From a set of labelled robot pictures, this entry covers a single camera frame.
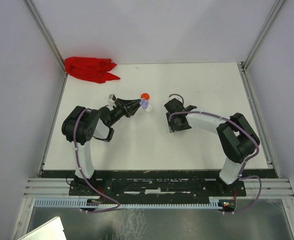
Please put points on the aluminium rail front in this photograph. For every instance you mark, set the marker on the aluminium rail front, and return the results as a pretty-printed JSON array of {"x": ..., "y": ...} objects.
[{"x": 47, "y": 187}]

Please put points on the frame post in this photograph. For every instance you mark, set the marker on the frame post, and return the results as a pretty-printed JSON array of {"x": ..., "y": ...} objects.
[
  {"x": 269, "y": 22},
  {"x": 31, "y": 6}
]

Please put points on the purple charging case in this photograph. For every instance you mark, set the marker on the purple charging case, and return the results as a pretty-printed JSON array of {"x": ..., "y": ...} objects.
[{"x": 144, "y": 103}]

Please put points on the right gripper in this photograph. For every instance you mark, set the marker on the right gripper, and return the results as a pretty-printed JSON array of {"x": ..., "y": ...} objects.
[{"x": 172, "y": 126}]

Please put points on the left frame post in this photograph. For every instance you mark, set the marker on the left frame post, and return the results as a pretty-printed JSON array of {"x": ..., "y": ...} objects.
[{"x": 31, "y": 6}]

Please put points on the right frame post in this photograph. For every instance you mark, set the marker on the right frame post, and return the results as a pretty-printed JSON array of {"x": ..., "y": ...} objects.
[{"x": 269, "y": 22}]

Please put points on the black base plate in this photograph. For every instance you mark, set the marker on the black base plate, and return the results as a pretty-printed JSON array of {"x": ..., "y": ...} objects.
[{"x": 148, "y": 187}]

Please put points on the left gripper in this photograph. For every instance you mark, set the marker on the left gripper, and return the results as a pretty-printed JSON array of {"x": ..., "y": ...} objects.
[{"x": 123, "y": 103}]

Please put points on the blue cable duct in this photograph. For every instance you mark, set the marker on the blue cable duct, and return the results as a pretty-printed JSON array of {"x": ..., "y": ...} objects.
[{"x": 85, "y": 203}]

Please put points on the red cloth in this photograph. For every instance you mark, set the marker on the red cloth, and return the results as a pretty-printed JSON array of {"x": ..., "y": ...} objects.
[{"x": 95, "y": 70}]

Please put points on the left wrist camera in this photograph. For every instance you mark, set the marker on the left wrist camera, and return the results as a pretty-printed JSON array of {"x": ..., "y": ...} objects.
[{"x": 111, "y": 99}]

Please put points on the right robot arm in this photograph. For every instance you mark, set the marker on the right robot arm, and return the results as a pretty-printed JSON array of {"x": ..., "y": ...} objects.
[{"x": 239, "y": 141}]

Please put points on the orange charging case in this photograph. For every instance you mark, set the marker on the orange charging case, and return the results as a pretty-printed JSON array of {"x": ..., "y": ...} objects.
[{"x": 145, "y": 96}]

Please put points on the metal sheet corner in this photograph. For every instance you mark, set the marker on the metal sheet corner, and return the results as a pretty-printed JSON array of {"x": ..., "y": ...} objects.
[{"x": 51, "y": 230}]

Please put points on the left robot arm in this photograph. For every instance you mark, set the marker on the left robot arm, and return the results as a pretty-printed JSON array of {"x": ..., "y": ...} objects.
[{"x": 84, "y": 124}]

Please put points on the white charging case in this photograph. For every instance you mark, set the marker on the white charging case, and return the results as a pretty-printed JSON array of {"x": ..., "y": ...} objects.
[{"x": 149, "y": 108}]

